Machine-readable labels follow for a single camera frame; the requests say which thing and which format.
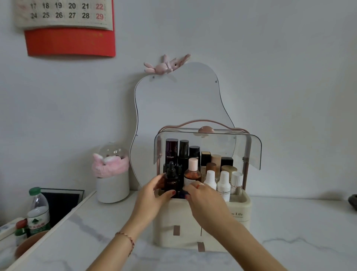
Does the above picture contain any white round canister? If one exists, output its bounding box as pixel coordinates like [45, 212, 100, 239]
[96, 170, 130, 204]

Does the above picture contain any small red capped bottle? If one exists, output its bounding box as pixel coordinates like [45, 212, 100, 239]
[15, 219, 28, 247]

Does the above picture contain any person's right forearm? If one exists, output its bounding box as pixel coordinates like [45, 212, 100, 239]
[205, 221, 288, 271]

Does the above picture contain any person's right hand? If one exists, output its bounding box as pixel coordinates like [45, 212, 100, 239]
[183, 181, 238, 234]

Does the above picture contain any short black bottle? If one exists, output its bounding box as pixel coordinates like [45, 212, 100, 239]
[189, 145, 201, 163]

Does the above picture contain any pink rabbit plush toy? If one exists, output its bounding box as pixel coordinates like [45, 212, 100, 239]
[143, 54, 192, 75]

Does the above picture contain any white bottle with label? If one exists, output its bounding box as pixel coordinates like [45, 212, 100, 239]
[216, 170, 231, 203]

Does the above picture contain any tall black bottle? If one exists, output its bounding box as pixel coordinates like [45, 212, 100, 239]
[178, 140, 190, 169]

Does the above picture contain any person's left hand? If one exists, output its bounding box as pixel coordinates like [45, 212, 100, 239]
[129, 174, 177, 230]

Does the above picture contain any dark purple tall bottle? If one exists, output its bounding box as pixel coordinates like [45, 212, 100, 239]
[165, 138, 179, 168]

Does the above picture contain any cream cosmetic organizer box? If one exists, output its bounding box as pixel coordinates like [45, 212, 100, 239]
[153, 119, 263, 253]

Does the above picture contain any red beaded bracelet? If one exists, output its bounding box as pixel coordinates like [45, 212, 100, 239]
[115, 231, 135, 257]

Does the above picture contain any red and white wall calendar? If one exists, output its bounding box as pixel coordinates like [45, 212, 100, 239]
[14, 0, 116, 58]

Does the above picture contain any pink fluffy headband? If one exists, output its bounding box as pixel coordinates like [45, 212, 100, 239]
[92, 153, 130, 178]

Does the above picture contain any wavy frameless mirror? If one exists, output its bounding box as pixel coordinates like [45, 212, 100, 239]
[129, 62, 235, 191]

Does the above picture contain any clear dome lid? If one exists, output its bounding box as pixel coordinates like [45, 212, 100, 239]
[99, 141, 129, 163]

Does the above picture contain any green capped water bottle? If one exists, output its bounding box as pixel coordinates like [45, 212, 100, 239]
[27, 187, 51, 238]

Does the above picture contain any clear bottle with white cap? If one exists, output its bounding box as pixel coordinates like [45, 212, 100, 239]
[230, 171, 244, 196]

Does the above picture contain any person's left forearm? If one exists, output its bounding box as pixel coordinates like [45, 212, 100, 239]
[86, 222, 152, 271]

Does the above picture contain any gold bottle with black cap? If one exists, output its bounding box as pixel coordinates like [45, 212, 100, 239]
[200, 151, 212, 175]

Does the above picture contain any small white bottle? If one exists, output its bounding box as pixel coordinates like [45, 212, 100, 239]
[203, 170, 217, 191]

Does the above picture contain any black dropper bottle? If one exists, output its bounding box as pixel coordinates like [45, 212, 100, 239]
[163, 161, 185, 199]

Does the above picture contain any dark framed panel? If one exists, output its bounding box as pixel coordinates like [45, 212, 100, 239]
[40, 188, 85, 227]

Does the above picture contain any amber bottle with white cap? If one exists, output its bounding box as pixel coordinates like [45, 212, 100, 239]
[184, 158, 202, 188]

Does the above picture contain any brown round bowl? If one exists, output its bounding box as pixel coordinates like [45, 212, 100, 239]
[14, 230, 50, 259]

